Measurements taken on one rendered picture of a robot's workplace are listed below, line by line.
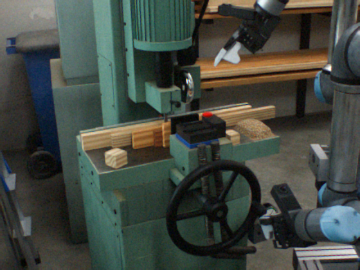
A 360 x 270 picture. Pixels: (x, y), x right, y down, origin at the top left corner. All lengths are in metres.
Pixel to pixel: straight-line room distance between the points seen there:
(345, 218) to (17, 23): 3.06
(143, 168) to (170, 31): 0.40
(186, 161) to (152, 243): 0.32
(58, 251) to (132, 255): 1.19
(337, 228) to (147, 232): 0.65
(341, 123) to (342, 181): 0.14
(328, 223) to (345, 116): 0.24
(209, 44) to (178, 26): 2.58
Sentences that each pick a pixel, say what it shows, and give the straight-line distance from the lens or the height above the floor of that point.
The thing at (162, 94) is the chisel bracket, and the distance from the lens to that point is 1.45.
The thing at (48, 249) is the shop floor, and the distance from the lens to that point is 2.68.
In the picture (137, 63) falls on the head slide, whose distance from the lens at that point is 1.54.
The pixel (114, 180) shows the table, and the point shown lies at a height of 0.87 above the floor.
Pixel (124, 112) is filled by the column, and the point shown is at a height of 0.94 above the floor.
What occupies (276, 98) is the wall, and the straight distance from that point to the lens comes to 4.33.
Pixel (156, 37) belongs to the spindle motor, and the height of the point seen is 1.24.
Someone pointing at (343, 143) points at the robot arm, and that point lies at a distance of 1.13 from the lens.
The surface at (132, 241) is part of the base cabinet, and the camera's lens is 1.48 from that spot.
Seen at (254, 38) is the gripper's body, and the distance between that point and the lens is 1.34.
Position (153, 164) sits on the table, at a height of 0.89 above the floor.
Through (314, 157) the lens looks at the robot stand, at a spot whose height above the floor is 0.75.
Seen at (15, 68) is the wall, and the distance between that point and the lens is 3.78.
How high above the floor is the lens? 1.48
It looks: 22 degrees down
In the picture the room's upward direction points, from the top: 2 degrees counter-clockwise
